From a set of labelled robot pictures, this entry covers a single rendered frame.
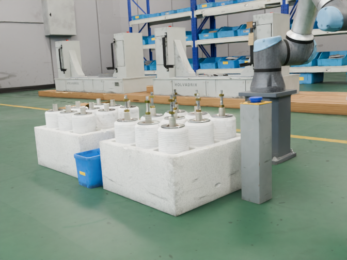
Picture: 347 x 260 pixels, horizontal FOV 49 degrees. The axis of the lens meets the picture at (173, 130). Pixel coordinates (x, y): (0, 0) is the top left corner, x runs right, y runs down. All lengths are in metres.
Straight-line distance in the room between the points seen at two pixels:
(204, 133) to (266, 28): 2.28
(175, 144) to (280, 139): 0.65
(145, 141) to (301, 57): 0.83
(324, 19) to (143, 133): 0.67
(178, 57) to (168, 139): 3.06
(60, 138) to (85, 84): 3.63
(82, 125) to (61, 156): 0.18
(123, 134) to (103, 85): 3.64
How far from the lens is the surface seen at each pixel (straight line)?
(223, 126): 1.30
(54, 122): 1.79
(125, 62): 4.67
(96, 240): 1.06
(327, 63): 5.96
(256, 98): 1.18
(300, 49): 1.72
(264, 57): 1.66
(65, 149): 1.64
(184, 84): 3.91
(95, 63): 8.80
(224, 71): 6.83
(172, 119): 1.16
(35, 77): 8.06
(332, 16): 1.30
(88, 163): 1.43
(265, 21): 3.43
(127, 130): 1.32
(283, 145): 1.72
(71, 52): 5.87
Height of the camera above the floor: 0.45
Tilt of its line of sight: 10 degrees down
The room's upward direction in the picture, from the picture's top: 3 degrees counter-clockwise
